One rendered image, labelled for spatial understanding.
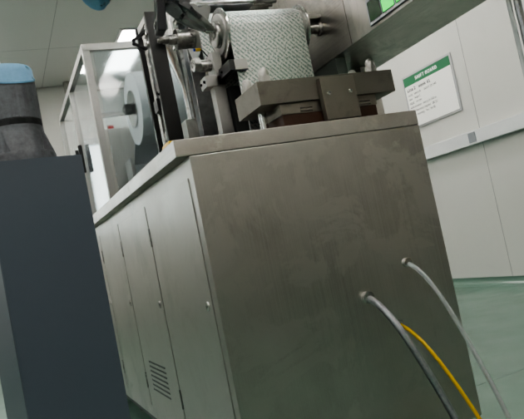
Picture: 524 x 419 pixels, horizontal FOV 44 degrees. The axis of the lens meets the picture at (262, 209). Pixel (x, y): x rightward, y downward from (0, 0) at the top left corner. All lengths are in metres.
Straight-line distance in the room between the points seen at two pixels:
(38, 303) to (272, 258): 0.51
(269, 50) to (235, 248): 0.67
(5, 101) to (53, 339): 0.51
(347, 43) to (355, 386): 0.96
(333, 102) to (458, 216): 3.69
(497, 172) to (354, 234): 3.37
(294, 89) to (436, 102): 3.70
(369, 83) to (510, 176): 3.13
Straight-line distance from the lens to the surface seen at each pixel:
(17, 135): 1.44
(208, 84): 1.86
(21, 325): 1.35
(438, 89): 5.26
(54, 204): 1.38
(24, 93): 1.48
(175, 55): 2.60
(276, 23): 1.92
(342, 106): 1.67
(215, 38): 1.89
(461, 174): 5.17
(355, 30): 1.88
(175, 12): 1.88
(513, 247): 4.90
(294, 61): 1.90
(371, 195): 1.61
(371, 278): 1.59
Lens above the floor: 0.63
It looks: 3 degrees up
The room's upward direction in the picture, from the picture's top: 11 degrees counter-clockwise
